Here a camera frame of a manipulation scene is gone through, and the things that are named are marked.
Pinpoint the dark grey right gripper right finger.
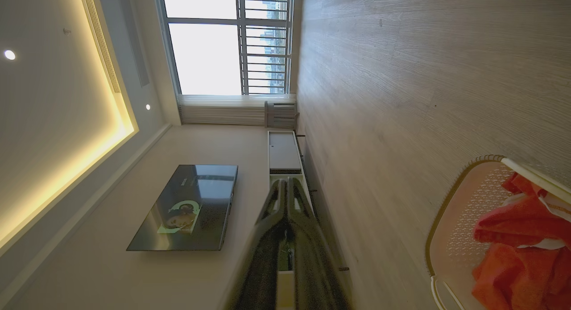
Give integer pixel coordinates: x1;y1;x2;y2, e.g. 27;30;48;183
285;177;353;310

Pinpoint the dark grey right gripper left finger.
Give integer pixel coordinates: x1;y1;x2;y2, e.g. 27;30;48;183
228;179;288;310

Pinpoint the red cloth garment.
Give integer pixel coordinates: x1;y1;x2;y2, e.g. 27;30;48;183
471;242;571;310
473;172;571;250

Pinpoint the white low TV cabinet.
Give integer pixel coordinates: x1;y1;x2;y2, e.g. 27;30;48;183
267;130;350;310

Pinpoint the grey slatted wooden crate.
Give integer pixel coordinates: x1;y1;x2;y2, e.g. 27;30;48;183
264;100;299;130

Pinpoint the white pleated curtain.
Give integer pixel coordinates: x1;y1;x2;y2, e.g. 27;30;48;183
178;93;297;127

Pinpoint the large window with railing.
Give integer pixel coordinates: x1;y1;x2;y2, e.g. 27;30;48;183
154;0;302;96

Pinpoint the wall-mounted flat television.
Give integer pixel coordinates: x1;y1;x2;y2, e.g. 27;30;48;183
126;164;239;252

